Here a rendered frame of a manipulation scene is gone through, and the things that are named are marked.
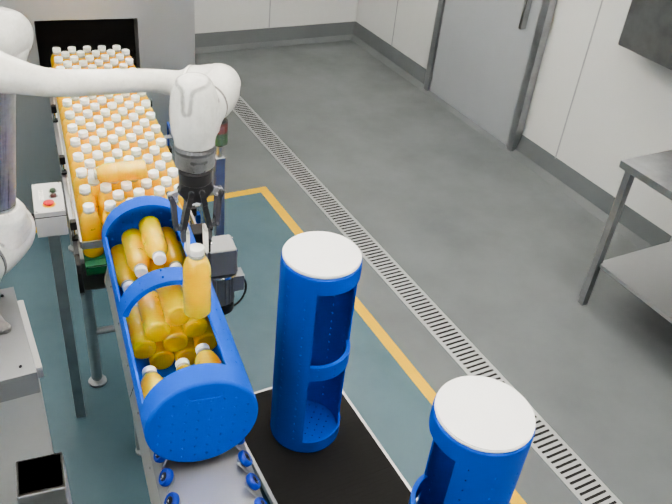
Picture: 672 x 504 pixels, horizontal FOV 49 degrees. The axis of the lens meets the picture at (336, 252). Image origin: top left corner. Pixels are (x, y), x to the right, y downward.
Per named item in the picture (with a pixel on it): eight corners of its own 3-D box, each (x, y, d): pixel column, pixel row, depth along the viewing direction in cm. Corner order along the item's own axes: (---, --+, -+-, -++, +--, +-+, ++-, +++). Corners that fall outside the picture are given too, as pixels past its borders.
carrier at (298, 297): (260, 442, 299) (327, 461, 294) (269, 268, 248) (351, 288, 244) (283, 393, 322) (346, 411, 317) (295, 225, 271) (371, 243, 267)
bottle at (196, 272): (179, 317, 189) (178, 258, 179) (188, 300, 195) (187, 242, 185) (206, 321, 189) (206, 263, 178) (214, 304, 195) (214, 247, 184)
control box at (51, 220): (38, 238, 254) (33, 213, 248) (35, 208, 269) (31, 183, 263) (68, 234, 258) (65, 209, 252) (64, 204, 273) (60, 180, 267)
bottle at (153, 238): (162, 216, 240) (173, 249, 227) (156, 234, 244) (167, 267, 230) (141, 213, 237) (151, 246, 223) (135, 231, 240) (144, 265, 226)
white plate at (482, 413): (495, 364, 218) (494, 367, 219) (416, 390, 207) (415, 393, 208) (557, 432, 199) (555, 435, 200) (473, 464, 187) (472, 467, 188)
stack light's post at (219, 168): (215, 362, 354) (215, 159, 291) (213, 357, 357) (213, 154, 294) (223, 361, 356) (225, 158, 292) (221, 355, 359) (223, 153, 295)
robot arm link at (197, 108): (210, 157, 160) (228, 132, 170) (210, 89, 151) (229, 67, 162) (162, 149, 161) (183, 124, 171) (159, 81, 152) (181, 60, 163)
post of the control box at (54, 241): (76, 418, 319) (46, 224, 261) (75, 411, 322) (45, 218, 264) (86, 416, 320) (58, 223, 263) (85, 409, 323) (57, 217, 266)
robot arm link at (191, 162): (219, 150, 163) (219, 174, 166) (209, 132, 170) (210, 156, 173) (178, 154, 160) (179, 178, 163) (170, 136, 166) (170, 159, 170)
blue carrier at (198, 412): (142, 472, 185) (146, 390, 170) (101, 268, 250) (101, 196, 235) (252, 453, 196) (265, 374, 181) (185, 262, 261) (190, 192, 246)
